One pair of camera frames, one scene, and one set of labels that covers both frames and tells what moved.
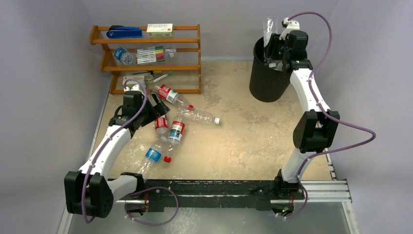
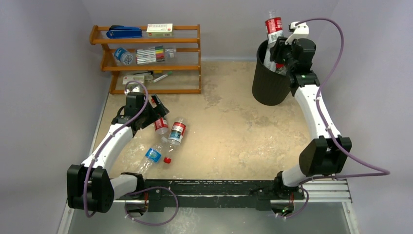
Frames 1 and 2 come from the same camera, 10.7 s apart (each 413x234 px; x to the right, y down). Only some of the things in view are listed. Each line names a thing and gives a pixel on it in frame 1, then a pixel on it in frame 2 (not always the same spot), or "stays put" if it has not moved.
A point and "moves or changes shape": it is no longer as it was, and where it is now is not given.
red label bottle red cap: x=165 y=93 -> x=274 y=30
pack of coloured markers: x=147 y=55 stays put
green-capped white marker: x=162 y=77 stays put
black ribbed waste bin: x=267 y=83 moves or changes shape
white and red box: x=158 y=30 stays put
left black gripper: x=158 y=110 stays put
